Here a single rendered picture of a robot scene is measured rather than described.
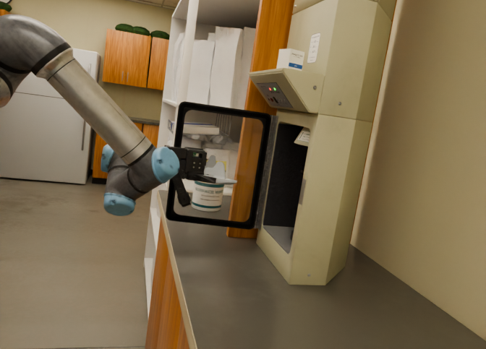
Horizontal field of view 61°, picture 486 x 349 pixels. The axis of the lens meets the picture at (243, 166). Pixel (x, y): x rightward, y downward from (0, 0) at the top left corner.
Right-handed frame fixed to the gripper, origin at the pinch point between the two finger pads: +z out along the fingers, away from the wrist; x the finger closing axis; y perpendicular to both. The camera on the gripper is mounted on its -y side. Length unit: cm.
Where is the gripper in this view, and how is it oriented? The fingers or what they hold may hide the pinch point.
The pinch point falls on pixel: (231, 178)
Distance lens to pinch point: 117.6
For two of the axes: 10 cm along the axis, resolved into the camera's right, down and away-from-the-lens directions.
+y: 1.5, -9.8, -1.4
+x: -2.5, -1.8, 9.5
